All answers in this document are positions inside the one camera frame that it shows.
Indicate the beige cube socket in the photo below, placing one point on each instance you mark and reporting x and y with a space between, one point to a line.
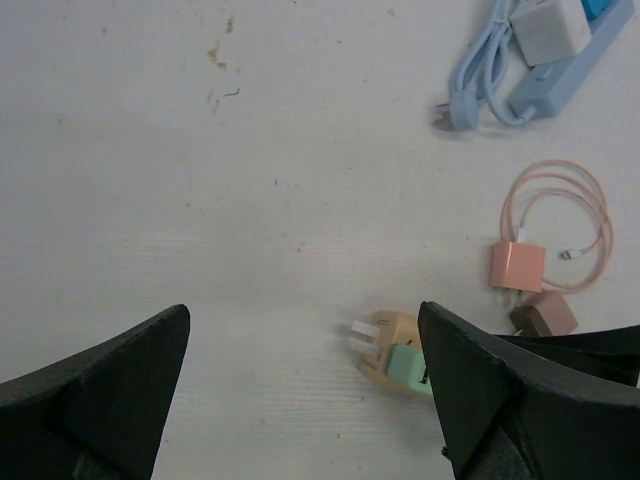
386 328

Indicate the green plug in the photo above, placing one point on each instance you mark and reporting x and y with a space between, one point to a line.
404 371

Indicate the light blue power strip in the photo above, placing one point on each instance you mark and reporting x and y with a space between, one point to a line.
542 93

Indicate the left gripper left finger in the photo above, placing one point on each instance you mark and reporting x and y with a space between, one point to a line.
98 414

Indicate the brown plug adapter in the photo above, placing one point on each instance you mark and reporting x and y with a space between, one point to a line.
544 314

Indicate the white charger plug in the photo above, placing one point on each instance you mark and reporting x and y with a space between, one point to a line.
550 30

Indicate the pink charger plug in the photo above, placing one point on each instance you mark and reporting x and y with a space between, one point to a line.
516 267

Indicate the blue square charger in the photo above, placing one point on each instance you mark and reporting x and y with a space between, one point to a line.
594 8

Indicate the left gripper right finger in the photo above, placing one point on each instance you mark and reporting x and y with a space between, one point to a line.
507 413

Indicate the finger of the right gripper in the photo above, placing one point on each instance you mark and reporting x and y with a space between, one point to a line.
611 355

